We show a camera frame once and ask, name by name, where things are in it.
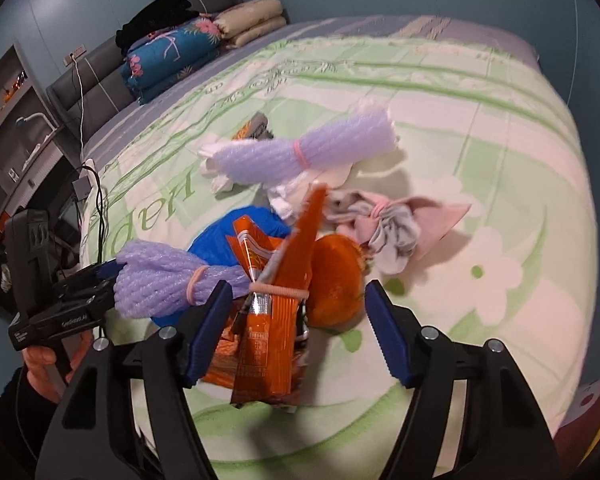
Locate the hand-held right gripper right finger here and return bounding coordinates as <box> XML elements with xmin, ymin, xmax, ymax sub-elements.
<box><xmin>364</xmin><ymin>280</ymin><xmax>563</xmax><ymax>480</ymax></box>

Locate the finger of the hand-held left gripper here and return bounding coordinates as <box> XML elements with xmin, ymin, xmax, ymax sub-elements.
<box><xmin>55</xmin><ymin>261</ymin><xmax>123</xmax><ymax>291</ymax></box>
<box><xmin>60</xmin><ymin>282</ymin><xmax>118</xmax><ymax>313</ymax></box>

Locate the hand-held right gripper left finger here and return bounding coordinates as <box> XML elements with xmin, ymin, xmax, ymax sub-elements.
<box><xmin>35</xmin><ymin>280</ymin><xmax>233</xmax><ymax>480</ymax></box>

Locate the orange snack packet bundle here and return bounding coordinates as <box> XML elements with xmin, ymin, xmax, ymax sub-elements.
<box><xmin>202</xmin><ymin>184</ymin><xmax>328</xmax><ymax>411</ymax></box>

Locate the orange mandarin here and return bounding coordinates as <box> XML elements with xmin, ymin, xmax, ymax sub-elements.
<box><xmin>306</xmin><ymin>233</ymin><xmax>370</xmax><ymax>335</ymax></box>

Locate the person's left forearm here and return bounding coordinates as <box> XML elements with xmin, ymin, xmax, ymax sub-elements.
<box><xmin>0</xmin><ymin>366</ymin><xmax>61</xmax><ymax>480</ymax></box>

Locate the person's left hand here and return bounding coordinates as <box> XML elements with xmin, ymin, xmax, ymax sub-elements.
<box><xmin>21</xmin><ymin>332</ymin><xmax>96</xmax><ymax>402</ymax></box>

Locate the blue cloth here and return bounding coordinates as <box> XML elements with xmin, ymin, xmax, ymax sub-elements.
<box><xmin>151</xmin><ymin>205</ymin><xmax>295</xmax><ymax>332</ymax></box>

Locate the pink and grey cloth bundle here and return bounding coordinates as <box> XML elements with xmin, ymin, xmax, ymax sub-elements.
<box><xmin>324</xmin><ymin>189</ymin><xmax>475</xmax><ymax>277</ymax></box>

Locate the grey shelf unit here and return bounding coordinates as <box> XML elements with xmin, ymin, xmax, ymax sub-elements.
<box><xmin>0</xmin><ymin>39</ymin><xmax>65</xmax><ymax>223</ymax></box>

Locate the white desk lamp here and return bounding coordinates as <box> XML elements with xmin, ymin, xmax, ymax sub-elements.
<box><xmin>14</xmin><ymin>111</ymin><xmax>57</xmax><ymax>137</ymax></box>

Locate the white plastic bag bundle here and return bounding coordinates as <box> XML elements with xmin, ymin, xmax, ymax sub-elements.
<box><xmin>266</xmin><ymin>160</ymin><xmax>362</xmax><ymax>221</ymax></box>

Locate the bed with grey striped sheet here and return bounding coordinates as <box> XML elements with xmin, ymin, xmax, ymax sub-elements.
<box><xmin>77</xmin><ymin>14</ymin><xmax>542</xmax><ymax>181</ymax></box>

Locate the grey padded headboard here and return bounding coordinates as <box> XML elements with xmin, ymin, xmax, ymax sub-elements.
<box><xmin>45</xmin><ymin>0</ymin><xmax>247</xmax><ymax>127</ymax></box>

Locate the pale purple foam net bundle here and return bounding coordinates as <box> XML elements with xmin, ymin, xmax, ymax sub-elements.
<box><xmin>199</xmin><ymin>106</ymin><xmax>400</xmax><ymax>196</ymax></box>

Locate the red and white cloth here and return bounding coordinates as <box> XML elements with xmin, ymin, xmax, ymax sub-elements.
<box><xmin>554</xmin><ymin>374</ymin><xmax>600</xmax><ymax>438</ymax></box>

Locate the green patterned blanket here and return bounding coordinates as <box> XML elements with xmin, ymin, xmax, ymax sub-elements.
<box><xmin>79</xmin><ymin>35</ymin><xmax>597</xmax><ymax>480</ymax></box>

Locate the small orange grey packet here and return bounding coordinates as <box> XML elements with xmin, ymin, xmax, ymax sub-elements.
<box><xmin>231</xmin><ymin>111</ymin><xmax>277</xmax><ymax>142</ymax></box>

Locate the blue floral folded quilt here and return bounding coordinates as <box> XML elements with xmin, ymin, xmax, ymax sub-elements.
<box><xmin>120</xmin><ymin>16</ymin><xmax>227</xmax><ymax>107</ymax></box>

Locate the black clothing pile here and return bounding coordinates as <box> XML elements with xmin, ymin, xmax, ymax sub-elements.
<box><xmin>115</xmin><ymin>0</ymin><xmax>202</xmax><ymax>58</ymax></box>

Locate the beige folded quilt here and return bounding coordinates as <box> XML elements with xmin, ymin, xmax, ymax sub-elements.
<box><xmin>213</xmin><ymin>0</ymin><xmax>288</xmax><ymax>51</ymax></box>

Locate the black cable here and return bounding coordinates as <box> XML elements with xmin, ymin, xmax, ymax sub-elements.
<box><xmin>71</xmin><ymin>166</ymin><xmax>112</xmax><ymax>267</ymax></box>

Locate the white charging cable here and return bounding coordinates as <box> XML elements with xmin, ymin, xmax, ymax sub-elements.
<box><xmin>71</xmin><ymin>57</ymin><xmax>90</xmax><ymax>162</ymax></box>

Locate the wall power socket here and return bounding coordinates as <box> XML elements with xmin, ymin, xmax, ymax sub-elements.
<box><xmin>61</xmin><ymin>44</ymin><xmax>89</xmax><ymax>67</ymax></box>

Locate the thin white wall cable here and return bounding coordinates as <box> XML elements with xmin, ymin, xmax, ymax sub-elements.
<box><xmin>566</xmin><ymin>0</ymin><xmax>590</xmax><ymax>107</ymax></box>

